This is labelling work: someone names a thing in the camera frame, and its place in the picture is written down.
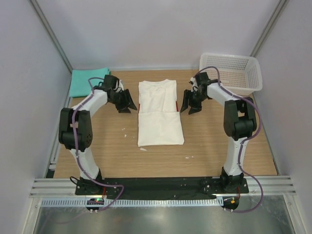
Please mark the white perforated plastic basket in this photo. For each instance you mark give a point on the white perforated plastic basket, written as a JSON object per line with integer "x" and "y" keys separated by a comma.
{"x": 239, "y": 74}

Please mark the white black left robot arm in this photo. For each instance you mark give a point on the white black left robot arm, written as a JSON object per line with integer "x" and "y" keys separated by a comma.
{"x": 75, "y": 124}

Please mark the white printed t-shirt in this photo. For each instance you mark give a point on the white printed t-shirt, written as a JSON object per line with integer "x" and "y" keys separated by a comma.
{"x": 159, "y": 120}

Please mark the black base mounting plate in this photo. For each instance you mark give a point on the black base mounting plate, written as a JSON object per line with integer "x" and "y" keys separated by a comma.
{"x": 156, "y": 188}

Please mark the left base electronics board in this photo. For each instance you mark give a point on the left base electronics board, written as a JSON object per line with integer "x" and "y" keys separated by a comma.
{"x": 94, "y": 204}

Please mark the aluminium frame rail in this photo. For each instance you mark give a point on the aluminium frame rail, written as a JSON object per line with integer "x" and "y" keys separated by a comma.
{"x": 61, "y": 187}

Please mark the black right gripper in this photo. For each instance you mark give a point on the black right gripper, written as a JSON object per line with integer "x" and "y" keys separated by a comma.
{"x": 187, "y": 98}

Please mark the folded teal t-shirt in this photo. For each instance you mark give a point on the folded teal t-shirt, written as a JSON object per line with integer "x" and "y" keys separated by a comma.
{"x": 80, "y": 86}

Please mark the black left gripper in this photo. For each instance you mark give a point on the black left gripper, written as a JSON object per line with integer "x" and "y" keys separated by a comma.
{"x": 127, "y": 100}

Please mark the right base electronics board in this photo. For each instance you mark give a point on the right base electronics board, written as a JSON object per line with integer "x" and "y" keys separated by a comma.
{"x": 230, "y": 203}

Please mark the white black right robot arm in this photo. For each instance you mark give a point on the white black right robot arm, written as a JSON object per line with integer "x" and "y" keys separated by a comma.
{"x": 239, "y": 123}

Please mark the base electronics board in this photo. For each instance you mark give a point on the base electronics board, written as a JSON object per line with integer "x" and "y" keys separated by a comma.
{"x": 230, "y": 203}
{"x": 94, "y": 204}

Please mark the white slotted cable duct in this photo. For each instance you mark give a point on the white slotted cable duct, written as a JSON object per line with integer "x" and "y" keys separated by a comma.
{"x": 81, "y": 202}

